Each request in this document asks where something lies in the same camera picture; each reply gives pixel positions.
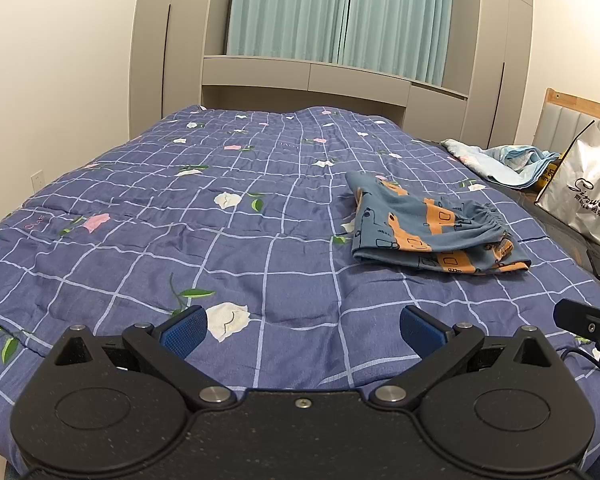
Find teal curtain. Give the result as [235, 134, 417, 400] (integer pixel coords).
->
[226, 0, 452, 86]

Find white shopping bag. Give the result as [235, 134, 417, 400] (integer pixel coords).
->
[535, 120, 600, 245]

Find blue plaid floral quilt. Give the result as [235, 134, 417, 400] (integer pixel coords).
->
[0, 106, 600, 456]

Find light blue crumpled blanket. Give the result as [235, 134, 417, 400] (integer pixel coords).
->
[441, 139, 559, 190]

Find wooden padded headboard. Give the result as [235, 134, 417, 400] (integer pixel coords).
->
[533, 88, 600, 153]

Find white wall outlet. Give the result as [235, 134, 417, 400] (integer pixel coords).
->
[31, 170, 45, 193]

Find beige built-in wardrobe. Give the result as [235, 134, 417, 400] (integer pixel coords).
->
[129, 0, 533, 148]

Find yellow black package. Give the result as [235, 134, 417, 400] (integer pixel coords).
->
[531, 158, 562, 193]

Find blue orange patterned pants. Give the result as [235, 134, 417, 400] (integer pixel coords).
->
[346, 172, 531, 275]

